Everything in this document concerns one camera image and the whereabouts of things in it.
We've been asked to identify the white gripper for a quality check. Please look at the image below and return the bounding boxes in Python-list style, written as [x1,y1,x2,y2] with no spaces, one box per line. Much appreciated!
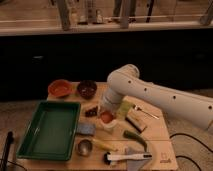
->
[99,91,121,115]

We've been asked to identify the red apple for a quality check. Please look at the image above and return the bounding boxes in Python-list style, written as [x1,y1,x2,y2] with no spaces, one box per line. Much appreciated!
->
[101,111,114,124]

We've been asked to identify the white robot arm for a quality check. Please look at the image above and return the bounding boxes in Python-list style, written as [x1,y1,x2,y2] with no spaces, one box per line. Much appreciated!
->
[100,64,213,134]

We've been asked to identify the green plastic cup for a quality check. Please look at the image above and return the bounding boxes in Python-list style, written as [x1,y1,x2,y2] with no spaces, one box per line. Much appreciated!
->
[116,101,133,119]

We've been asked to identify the white paper cup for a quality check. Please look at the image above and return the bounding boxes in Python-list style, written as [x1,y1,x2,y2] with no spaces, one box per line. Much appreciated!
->
[100,117,117,131]

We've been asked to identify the small metal cup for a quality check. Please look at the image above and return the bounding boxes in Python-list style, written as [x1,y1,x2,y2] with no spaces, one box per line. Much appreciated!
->
[77,139,93,156]

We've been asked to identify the bunch of dark grapes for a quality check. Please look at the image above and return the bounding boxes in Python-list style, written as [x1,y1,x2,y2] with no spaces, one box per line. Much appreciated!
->
[85,106,98,117]

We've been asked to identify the dark brown bowl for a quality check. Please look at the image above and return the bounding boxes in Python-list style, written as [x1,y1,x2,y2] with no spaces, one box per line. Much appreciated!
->
[77,80,97,100]

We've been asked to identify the brown wooden block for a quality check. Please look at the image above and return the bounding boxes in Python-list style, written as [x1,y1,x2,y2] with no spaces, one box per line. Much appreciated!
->
[125,113,147,133]

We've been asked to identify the green chili pepper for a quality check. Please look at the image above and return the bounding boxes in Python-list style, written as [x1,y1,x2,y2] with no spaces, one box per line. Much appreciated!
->
[123,130,147,150]

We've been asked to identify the blue sponge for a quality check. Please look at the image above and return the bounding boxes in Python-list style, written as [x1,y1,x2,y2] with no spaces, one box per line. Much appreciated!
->
[77,123,96,136]

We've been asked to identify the yellow corn cob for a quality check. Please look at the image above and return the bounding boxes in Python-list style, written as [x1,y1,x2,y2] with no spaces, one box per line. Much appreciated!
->
[92,138,118,152]

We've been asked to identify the orange bowl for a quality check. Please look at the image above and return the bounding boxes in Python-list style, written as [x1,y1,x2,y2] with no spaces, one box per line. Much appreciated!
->
[48,79,72,98]

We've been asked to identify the grey cloth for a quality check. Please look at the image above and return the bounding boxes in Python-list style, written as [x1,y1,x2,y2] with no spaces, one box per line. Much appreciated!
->
[125,148,152,171]

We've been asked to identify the green plastic tray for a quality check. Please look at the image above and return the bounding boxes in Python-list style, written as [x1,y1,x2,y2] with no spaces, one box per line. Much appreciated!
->
[16,101,81,161]

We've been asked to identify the black stand on left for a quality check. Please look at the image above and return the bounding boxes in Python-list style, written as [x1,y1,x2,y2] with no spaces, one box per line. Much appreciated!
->
[0,131,14,171]

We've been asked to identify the white handled brush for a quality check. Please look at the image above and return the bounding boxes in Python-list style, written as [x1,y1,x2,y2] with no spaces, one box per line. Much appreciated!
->
[103,152,152,164]

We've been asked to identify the black cable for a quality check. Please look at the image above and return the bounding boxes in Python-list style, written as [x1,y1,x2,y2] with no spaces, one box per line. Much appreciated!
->
[169,132,213,171]

